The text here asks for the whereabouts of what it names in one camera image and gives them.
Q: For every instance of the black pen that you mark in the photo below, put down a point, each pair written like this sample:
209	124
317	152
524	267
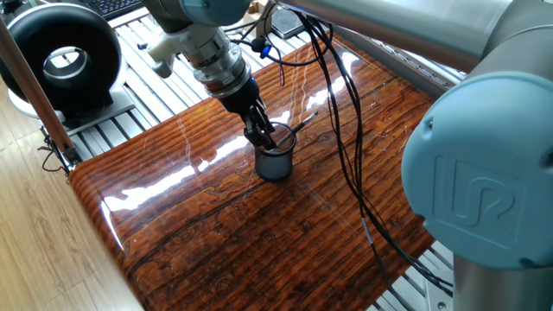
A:
298	127

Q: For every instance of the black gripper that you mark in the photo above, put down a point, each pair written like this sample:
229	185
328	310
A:
239	97

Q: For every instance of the grey and pale blue robot arm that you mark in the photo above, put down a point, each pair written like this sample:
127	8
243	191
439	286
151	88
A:
475	164

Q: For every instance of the metal mounting plate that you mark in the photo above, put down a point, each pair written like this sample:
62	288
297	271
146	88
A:
436	296

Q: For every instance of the dark flat pad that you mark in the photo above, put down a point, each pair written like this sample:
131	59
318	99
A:
286	23

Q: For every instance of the brown wooden pole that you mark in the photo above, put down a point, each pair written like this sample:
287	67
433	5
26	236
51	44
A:
30	86

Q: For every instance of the black mesh pen holder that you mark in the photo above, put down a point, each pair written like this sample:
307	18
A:
274	166

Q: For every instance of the black keyboard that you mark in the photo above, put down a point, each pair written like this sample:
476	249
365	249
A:
112	6

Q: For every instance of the glossy wood grain board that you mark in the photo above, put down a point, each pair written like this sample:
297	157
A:
259	237

